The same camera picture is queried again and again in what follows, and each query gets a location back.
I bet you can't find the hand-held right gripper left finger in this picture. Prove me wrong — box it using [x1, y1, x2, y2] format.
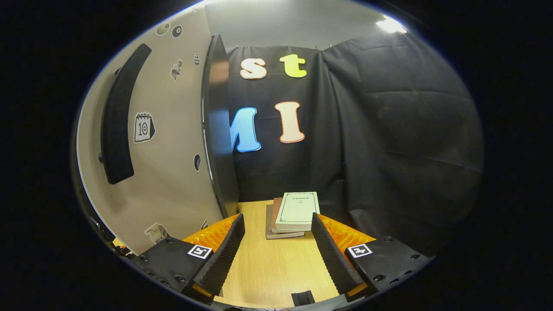
[130, 213, 246, 303]

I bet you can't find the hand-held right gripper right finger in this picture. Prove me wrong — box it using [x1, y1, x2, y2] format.
[311, 212, 435, 302]

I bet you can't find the beige cabinet door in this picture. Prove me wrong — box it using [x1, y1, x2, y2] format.
[76, 2, 226, 256]

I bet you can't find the white book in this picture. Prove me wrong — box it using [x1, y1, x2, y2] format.
[275, 191, 321, 231]

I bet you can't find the brown book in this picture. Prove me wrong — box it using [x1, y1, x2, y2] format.
[271, 197, 305, 234]

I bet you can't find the black backdrop cloth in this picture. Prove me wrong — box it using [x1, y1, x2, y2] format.
[226, 32, 485, 256]

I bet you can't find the small ceiling light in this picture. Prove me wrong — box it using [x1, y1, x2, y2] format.
[375, 15, 408, 35]

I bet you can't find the black door handle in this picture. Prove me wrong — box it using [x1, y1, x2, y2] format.
[98, 43, 153, 185]

